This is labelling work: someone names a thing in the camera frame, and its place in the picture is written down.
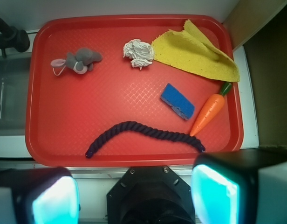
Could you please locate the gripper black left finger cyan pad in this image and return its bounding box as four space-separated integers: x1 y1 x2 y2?
0 167 80 224

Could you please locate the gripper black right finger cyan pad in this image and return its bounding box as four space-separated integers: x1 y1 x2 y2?
191 149 287 224

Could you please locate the orange toy carrot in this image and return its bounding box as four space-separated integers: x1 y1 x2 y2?
190 82 232 137

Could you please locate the blue sponge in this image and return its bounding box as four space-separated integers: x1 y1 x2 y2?
160 83 195 120

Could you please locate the metal sink basin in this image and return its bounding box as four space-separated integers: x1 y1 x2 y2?
0 53 31 136

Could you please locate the red plastic tray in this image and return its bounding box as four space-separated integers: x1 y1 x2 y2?
25 15 232 167

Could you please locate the grey plush mouse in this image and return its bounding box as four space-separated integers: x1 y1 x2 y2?
50 48 103 76

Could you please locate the yellow cloth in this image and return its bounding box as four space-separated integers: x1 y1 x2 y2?
151 20 240 83

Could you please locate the brown cardboard box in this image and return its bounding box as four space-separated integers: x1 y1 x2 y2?
224 0 287 149

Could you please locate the black faucet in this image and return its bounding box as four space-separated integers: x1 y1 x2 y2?
0 18 30 59

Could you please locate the crumpled white paper towel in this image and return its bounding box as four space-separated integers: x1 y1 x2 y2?
123 39 155 70

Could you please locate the dark purple rope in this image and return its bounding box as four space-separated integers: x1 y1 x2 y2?
85 121 206 160

